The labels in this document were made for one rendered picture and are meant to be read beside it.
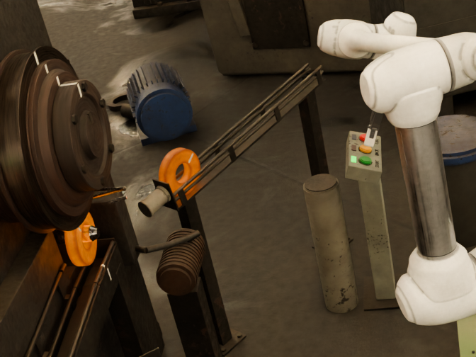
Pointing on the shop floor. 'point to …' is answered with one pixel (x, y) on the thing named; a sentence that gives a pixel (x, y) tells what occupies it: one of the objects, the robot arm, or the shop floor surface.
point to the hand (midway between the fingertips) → (370, 136)
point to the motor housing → (188, 295)
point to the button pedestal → (373, 225)
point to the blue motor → (159, 103)
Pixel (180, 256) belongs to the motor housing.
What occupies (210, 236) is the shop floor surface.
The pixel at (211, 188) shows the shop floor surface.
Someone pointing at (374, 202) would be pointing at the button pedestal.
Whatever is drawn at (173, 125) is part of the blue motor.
